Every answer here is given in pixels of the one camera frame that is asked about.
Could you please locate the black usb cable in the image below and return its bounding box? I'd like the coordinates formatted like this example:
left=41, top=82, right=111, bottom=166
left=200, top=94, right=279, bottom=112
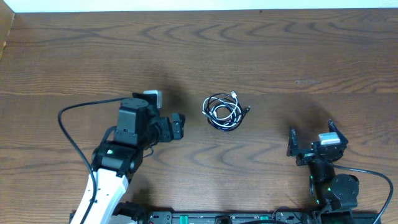
left=205, top=93, right=251, bottom=133

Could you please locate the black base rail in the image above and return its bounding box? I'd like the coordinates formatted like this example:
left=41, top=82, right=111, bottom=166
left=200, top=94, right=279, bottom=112
left=107, top=208, right=377, bottom=224

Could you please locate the white usb cable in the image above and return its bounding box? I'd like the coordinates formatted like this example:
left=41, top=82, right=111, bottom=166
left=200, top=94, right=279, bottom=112
left=201, top=90, right=243, bottom=128

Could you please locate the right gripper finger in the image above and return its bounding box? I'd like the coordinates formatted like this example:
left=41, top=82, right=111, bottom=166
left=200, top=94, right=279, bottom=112
left=287, top=127, right=299, bottom=156
left=328, top=119, right=348, bottom=145

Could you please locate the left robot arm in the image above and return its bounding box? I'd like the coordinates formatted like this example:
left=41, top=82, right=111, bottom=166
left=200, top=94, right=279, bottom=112
left=71, top=94, right=185, bottom=223

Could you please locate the brown cardboard panel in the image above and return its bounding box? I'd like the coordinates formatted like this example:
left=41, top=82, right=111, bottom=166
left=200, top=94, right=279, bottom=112
left=0, top=0, right=15, bottom=58

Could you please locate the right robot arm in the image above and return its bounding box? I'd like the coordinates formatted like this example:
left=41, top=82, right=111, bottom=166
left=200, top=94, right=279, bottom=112
left=287, top=120, right=359, bottom=223

